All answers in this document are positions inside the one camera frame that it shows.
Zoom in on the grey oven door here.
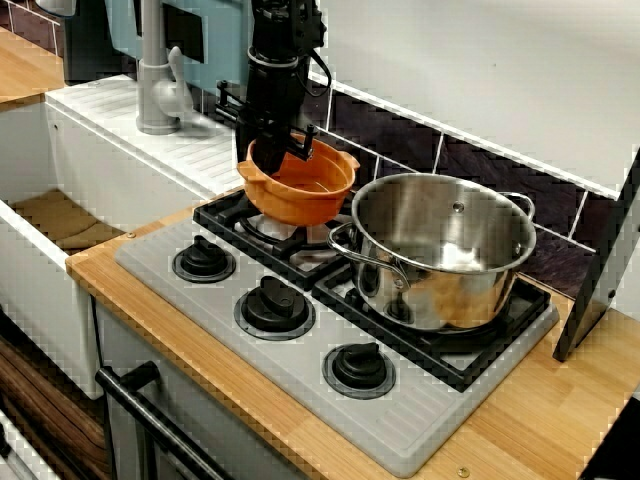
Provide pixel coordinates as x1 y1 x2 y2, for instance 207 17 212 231
94 304 311 480

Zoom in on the white sink basin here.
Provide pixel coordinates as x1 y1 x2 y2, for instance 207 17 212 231
0 74 241 401

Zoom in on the orange plastic pot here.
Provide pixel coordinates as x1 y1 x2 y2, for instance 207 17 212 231
236 132 361 227

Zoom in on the black stove knob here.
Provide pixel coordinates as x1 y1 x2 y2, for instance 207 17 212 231
321 342 397 400
233 275 317 342
172 237 237 284

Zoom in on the dark tile backsplash panel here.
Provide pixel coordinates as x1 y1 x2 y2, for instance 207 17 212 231
0 0 631 266

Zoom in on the grey stove top panel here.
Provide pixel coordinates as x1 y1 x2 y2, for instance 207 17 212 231
113 189 561 479

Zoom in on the tan mat in sink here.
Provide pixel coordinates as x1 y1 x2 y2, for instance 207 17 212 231
9 188 126 251

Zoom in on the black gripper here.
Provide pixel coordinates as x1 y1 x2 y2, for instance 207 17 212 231
214 59 317 175

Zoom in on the stainless steel pot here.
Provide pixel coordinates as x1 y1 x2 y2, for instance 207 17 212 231
327 173 537 332

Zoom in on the black oven door handle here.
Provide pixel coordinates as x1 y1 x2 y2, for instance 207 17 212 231
94 360 236 480

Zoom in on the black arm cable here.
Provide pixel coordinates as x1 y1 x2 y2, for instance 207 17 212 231
304 47 334 99

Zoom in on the grey toy faucet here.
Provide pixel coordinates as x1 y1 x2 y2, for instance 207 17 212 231
135 0 194 135

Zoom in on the black burner grate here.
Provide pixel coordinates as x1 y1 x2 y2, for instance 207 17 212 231
312 264 551 394
192 187 354 291

